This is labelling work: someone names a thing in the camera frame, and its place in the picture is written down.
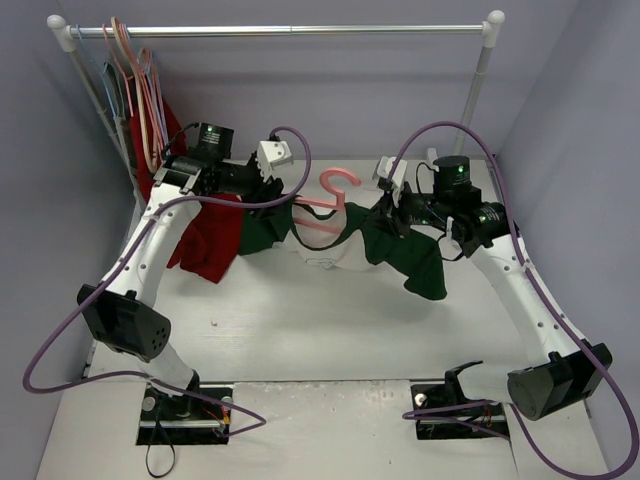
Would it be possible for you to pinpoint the white green raglan t shirt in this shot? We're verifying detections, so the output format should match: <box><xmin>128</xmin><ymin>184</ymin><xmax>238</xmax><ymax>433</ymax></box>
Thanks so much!
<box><xmin>238</xmin><ymin>201</ymin><xmax>447</xmax><ymax>301</ymax></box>

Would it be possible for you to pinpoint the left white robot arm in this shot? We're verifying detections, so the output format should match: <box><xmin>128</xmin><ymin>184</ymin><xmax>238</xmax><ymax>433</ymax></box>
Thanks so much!
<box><xmin>77</xmin><ymin>124</ymin><xmax>293</xmax><ymax>420</ymax></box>

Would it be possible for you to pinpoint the red t shirt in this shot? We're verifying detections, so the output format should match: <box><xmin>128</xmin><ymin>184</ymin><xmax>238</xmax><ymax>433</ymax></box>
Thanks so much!
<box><xmin>129</xmin><ymin>100</ymin><xmax>243</xmax><ymax>284</ymax></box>

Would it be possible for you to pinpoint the beige wooden hanger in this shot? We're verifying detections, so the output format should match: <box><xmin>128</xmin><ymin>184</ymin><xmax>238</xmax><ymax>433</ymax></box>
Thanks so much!
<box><xmin>111</xmin><ymin>17</ymin><xmax>162</xmax><ymax>174</ymax></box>

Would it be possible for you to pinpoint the blue plastic hanger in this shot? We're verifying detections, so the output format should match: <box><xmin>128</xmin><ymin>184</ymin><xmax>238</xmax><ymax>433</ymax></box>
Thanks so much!
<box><xmin>76</xmin><ymin>25</ymin><xmax>122</xmax><ymax>117</ymax></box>

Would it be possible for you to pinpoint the white metal clothes rack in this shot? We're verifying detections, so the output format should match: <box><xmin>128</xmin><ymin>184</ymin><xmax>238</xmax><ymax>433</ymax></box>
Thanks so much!
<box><xmin>46</xmin><ymin>11</ymin><xmax>507</xmax><ymax>251</ymax></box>

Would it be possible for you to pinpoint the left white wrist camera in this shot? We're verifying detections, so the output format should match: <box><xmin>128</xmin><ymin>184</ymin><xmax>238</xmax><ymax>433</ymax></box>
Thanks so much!
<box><xmin>248</xmin><ymin>141</ymin><xmax>293</xmax><ymax>183</ymax></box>

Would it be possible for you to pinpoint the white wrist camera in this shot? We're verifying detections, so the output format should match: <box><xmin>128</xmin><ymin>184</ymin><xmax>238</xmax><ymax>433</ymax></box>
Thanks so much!
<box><xmin>372</xmin><ymin>156</ymin><xmax>407</xmax><ymax>207</ymax></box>
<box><xmin>248</xmin><ymin>141</ymin><xmax>293</xmax><ymax>183</ymax></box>

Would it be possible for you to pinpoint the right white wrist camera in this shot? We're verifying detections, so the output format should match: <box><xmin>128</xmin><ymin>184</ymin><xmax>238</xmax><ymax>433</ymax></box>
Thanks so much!
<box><xmin>372</xmin><ymin>156</ymin><xmax>407</xmax><ymax>207</ymax></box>

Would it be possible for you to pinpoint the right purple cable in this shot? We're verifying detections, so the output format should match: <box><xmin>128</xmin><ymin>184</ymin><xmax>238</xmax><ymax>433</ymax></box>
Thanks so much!
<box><xmin>389</xmin><ymin>120</ymin><xmax>634</xmax><ymax>477</ymax></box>

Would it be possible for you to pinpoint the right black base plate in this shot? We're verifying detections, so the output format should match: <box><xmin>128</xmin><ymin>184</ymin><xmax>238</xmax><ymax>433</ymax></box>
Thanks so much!
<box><xmin>408</xmin><ymin>382</ymin><xmax>510</xmax><ymax>441</ymax></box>

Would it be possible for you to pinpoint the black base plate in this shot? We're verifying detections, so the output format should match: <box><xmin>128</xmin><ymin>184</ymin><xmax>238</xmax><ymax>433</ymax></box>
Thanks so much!
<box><xmin>136</xmin><ymin>384</ymin><xmax>231</xmax><ymax>446</ymax></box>
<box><xmin>408</xmin><ymin>382</ymin><xmax>510</xmax><ymax>441</ymax></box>

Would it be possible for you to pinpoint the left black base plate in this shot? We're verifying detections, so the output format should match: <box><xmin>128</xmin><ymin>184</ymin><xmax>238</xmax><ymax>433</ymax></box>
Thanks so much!
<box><xmin>136</xmin><ymin>384</ymin><xmax>231</xmax><ymax>446</ymax></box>

